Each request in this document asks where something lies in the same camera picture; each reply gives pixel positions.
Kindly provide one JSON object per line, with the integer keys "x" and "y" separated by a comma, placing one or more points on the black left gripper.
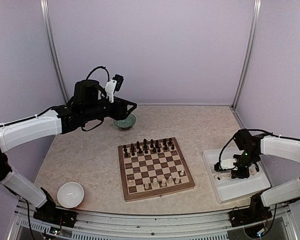
{"x": 120, "y": 111}

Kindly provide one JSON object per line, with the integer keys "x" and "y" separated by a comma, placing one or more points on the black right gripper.
{"x": 245, "y": 174}

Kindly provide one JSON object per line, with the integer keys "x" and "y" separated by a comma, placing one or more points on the white chess bishop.
{"x": 170, "y": 180}

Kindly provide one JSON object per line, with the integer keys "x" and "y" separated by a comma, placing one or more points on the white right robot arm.
{"x": 267, "y": 144}

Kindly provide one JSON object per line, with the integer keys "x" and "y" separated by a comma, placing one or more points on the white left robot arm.
{"x": 26, "y": 132}

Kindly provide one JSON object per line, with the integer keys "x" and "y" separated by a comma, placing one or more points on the white pieces in tray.
{"x": 227, "y": 175}

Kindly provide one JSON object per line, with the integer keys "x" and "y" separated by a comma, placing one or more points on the black chess pieces group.
{"x": 161, "y": 148}

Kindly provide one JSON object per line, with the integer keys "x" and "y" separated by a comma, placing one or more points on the wooden chess board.
{"x": 145, "y": 168}

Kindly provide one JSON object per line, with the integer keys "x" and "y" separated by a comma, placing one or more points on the green glass bowl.
{"x": 126, "y": 124}

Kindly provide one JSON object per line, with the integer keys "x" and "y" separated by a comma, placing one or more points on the white plastic tray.
{"x": 227, "y": 185}

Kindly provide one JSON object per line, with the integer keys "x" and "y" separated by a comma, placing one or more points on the white bowl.
{"x": 70, "y": 195}

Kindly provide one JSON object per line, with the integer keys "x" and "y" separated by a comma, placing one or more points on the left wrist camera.
{"x": 113, "y": 85}

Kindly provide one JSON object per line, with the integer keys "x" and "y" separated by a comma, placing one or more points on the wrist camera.
{"x": 113, "y": 85}
{"x": 225, "y": 165}

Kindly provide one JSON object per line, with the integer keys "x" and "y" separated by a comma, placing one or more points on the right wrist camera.
{"x": 225, "y": 165}

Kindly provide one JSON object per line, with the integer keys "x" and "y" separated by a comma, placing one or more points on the back aluminium frame rail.
{"x": 185, "y": 104}

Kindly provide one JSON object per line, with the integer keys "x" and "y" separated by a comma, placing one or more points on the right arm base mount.
{"x": 246, "y": 216}

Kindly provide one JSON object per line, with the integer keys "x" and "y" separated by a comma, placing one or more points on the front aluminium rail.
{"x": 90, "y": 225}

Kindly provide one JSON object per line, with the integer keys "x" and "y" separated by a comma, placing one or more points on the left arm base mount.
{"x": 60, "y": 217}

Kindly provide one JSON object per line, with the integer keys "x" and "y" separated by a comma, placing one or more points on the left aluminium frame post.
{"x": 44, "y": 5}

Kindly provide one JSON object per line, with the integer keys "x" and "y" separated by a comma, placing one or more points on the aluminium frame post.
{"x": 248, "y": 53}
{"x": 44, "y": 5}

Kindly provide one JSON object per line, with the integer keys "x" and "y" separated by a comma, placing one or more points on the right aluminium frame post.
{"x": 248, "y": 53}

